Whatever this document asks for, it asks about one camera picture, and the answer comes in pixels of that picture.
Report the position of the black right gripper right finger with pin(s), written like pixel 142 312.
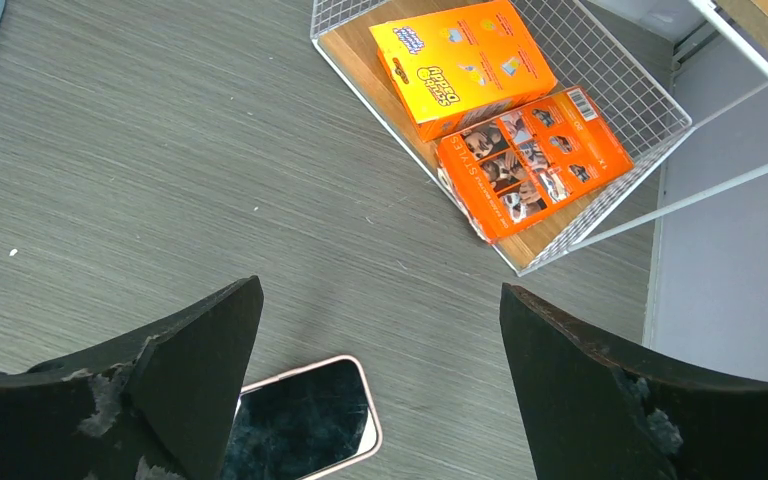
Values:
pixel 597 406

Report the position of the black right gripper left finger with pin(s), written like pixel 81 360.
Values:
pixel 154 403

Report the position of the orange cardboard box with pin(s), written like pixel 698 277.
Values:
pixel 514 170

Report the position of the white wire shelf rack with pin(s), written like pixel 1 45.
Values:
pixel 583 49

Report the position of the pink phone case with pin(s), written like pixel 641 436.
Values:
pixel 374 424

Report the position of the yellow cardboard box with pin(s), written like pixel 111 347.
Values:
pixel 455 68

